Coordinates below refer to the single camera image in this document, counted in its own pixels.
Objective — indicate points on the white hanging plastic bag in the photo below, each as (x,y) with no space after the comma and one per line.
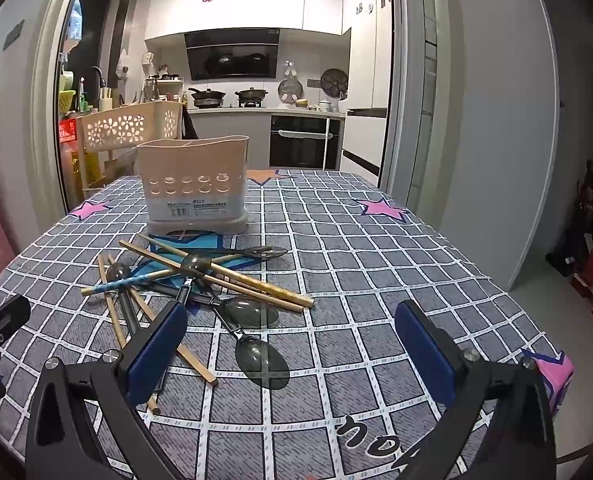
(123,66)

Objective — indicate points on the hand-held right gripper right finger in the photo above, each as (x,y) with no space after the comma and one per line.
(424,345)

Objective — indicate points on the red plastic crate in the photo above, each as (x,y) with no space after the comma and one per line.
(69,131)

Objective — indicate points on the black built-in oven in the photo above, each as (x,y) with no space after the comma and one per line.
(301,150)

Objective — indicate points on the patterned brown wooden chopstick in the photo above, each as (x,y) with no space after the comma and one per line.
(296,296)
(286,304)

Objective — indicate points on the black kitchen faucet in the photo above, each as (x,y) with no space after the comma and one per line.
(99,72)

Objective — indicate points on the black range hood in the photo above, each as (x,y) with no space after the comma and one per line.
(231,57)

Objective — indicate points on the white refrigerator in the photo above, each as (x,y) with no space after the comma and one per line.
(366,60)

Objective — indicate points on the beige plastic utensil holder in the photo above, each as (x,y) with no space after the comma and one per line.
(191,170)

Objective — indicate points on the yellow oil bottle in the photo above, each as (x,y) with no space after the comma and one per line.
(90,170)

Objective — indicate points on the white upper cabinets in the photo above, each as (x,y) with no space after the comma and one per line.
(246,10)

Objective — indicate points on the blue patterned wooden chopstick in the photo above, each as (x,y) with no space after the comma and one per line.
(121,283)

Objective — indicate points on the checked star tablecloth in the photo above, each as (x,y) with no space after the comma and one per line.
(376,270)

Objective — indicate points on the green plastic basket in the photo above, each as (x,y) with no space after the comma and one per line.
(67,101)

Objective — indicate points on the black hanging cloth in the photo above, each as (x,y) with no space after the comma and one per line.
(189,125)

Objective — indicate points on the dark wall switch panel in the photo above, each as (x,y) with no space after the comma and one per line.
(13,35)

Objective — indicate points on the beige flower-cutout basket cart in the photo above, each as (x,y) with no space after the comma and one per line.
(121,127)

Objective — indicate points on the round hanging metal plate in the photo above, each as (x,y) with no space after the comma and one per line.
(290,92)

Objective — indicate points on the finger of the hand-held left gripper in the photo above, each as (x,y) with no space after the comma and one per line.
(6,315)

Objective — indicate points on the black cooking pot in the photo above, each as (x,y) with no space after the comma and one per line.
(206,97)
(251,96)

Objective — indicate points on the round dark steamer rack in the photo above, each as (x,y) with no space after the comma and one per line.
(335,83)

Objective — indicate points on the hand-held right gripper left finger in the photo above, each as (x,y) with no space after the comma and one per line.
(159,350)

